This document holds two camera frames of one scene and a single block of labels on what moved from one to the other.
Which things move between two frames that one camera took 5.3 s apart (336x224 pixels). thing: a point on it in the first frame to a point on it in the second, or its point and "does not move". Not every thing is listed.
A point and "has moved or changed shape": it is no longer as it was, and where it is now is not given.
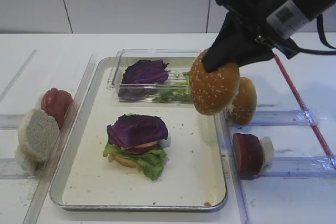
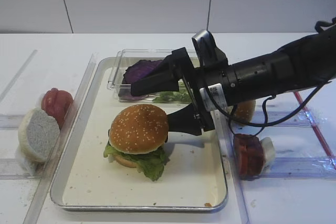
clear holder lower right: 301,167 does not move
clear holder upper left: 11,121 does not move
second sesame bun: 245,102 does not move
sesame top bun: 213,92 has moved or changed shape
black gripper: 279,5 to 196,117
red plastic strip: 307,113 does not move
